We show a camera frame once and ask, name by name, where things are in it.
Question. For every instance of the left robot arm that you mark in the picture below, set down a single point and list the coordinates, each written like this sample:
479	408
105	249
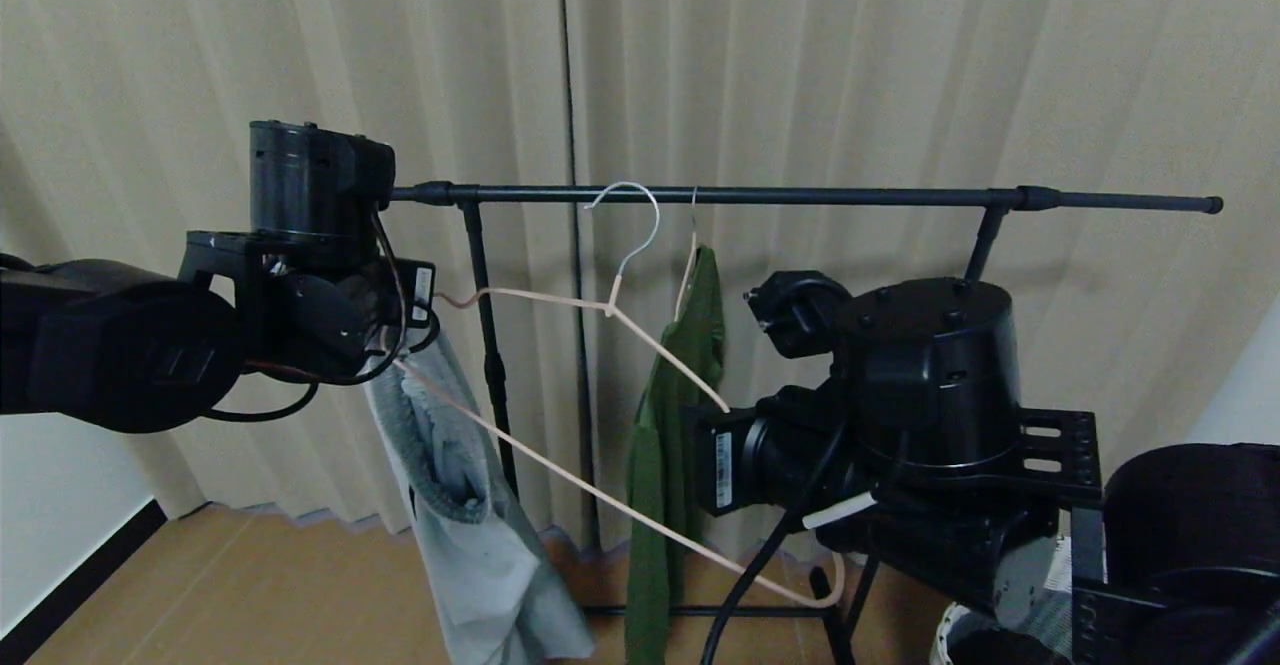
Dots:
120	345

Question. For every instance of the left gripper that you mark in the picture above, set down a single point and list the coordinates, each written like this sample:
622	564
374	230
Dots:
325	320

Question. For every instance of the white laundry basket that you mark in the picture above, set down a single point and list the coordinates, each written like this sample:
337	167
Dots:
945	635

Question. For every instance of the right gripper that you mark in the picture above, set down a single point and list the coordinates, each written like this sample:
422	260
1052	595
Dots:
790	450

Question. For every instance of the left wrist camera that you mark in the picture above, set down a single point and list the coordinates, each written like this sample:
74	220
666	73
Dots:
370	170

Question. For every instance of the beige curtain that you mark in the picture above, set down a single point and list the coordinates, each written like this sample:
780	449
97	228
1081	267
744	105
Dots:
800	65

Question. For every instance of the black clothes rack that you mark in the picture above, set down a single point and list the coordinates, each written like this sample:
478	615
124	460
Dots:
850	196

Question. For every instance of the pink clothes hanger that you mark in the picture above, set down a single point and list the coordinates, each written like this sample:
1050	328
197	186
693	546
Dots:
686	280
612	300

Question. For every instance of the green long-sleeved shirt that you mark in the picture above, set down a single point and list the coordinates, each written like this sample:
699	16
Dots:
660	465

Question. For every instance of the pale grey shorts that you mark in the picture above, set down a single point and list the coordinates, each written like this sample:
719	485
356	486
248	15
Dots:
490	565

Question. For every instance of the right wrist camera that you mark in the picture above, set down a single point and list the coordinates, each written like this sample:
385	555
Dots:
800	310

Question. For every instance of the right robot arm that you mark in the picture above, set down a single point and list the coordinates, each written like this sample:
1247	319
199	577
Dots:
930	365

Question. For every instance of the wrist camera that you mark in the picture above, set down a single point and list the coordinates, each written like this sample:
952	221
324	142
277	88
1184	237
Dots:
800	310
370	170

